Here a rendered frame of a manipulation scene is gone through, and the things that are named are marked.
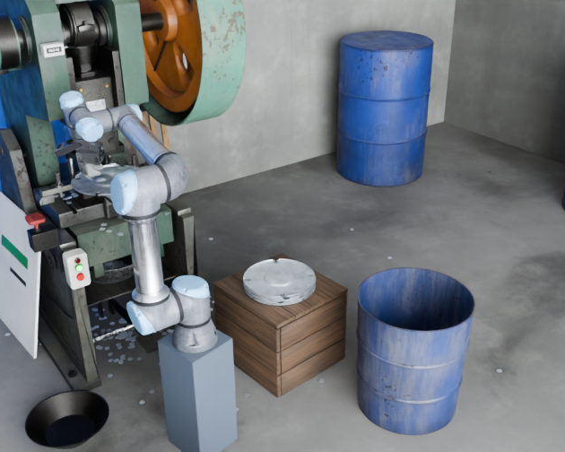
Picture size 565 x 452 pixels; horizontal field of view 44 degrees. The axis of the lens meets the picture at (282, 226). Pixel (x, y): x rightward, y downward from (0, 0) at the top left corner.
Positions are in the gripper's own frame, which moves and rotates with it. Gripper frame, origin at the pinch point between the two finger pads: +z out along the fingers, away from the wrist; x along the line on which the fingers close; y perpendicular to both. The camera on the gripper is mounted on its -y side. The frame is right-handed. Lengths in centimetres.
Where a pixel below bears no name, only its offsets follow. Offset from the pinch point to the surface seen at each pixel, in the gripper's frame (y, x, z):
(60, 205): -16.9, 2.5, 18.1
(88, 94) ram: -3.9, 25.5, -17.7
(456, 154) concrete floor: 165, 217, 164
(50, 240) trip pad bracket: -12.8, -18.5, 15.2
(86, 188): -5.4, 4.9, 10.8
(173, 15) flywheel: 24, 57, -32
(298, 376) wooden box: 76, -30, 76
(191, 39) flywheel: 32, 48, -28
